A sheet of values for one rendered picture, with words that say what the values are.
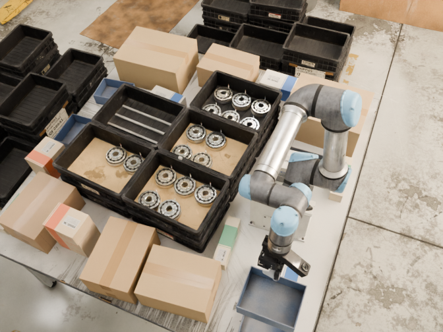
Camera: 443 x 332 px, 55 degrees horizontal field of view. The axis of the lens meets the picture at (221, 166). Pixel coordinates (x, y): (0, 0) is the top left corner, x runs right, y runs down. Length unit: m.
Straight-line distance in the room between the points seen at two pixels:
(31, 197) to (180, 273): 0.81
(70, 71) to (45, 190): 1.44
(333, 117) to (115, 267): 1.07
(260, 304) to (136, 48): 1.67
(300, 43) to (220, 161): 1.42
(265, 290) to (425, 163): 2.07
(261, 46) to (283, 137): 2.01
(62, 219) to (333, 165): 1.16
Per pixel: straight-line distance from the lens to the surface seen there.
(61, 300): 2.87
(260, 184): 1.32
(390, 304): 2.79
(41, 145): 2.36
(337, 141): 1.60
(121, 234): 1.93
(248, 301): 1.54
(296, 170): 1.82
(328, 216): 2.12
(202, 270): 1.81
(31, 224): 2.10
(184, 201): 1.99
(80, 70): 3.40
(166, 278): 1.81
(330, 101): 1.47
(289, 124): 1.44
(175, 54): 2.54
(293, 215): 1.23
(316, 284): 1.98
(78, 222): 1.94
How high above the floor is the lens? 2.54
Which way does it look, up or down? 56 degrees down
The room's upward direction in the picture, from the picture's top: 4 degrees counter-clockwise
